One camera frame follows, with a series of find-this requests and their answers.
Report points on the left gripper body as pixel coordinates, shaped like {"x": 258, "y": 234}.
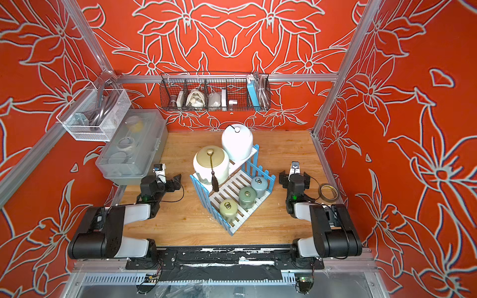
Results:
{"x": 166, "y": 185}

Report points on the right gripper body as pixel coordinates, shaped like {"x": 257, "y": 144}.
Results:
{"x": 294, "y": 179}

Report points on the green small canister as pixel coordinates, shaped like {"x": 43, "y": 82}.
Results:
{"x": 247, "y": 197}

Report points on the white ceramic jar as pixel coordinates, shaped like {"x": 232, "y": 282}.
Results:
{"x": 237, "y": 141}

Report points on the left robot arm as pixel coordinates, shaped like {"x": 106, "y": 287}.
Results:
{"x": 100, "y": 233}

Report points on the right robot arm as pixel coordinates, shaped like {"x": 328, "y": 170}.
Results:
{"x": 334, "y": 233}

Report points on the blue white slatted shelf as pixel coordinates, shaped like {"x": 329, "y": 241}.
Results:
{"x": 242, "y": 175}

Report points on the brown tape roll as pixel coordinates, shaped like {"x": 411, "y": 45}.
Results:
{"x": 328, "y": 193}

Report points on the grey-blue small canister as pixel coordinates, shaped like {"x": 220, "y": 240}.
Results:
{"x": 260, "y": 185}

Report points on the clear plastic storage box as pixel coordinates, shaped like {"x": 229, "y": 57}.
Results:
{"x": 137, "y": 144}

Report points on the yellow-green small canister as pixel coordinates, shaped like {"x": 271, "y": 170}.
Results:
{"x": 228, "y": 210}

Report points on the beige felt cloth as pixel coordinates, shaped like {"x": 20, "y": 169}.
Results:
{"x": 196, "y": 99}

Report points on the plastic wrapped white item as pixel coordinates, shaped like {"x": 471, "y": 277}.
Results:
{"x": 214, "y": 101}

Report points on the white box in basket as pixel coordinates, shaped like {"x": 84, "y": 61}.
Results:
{"x": 224, "y": 100}

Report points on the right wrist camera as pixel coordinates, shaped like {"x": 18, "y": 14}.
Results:
{"x": 295, "y": 168}

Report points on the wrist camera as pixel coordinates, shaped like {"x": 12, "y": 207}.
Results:
{"x": 159, "y": 172}
{"x": 295, "y": 168}

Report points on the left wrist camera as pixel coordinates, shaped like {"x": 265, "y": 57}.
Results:
{"x": 159, "y": 172}

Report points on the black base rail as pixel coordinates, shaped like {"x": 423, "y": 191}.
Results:
{"x": 280, "y": 256}

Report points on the black wire wall basket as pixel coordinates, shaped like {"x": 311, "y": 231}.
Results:
{"x": 220, "y": 92}

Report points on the clear wall bin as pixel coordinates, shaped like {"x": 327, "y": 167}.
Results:
{"x": 95, "y": 113}

